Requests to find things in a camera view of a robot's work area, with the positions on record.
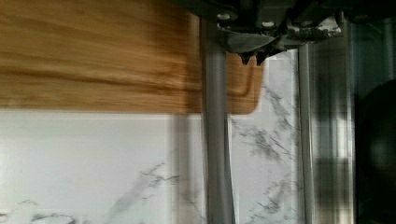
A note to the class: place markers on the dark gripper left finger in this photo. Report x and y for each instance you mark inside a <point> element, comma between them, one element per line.
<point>249,45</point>

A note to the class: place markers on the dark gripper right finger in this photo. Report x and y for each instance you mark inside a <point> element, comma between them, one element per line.
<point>296,39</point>

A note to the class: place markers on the stainless steel toaster oven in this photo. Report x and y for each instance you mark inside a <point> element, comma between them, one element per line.
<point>373,66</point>

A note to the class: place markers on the wooden cutting board under robot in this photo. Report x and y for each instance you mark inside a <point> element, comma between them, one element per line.
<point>102,56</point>

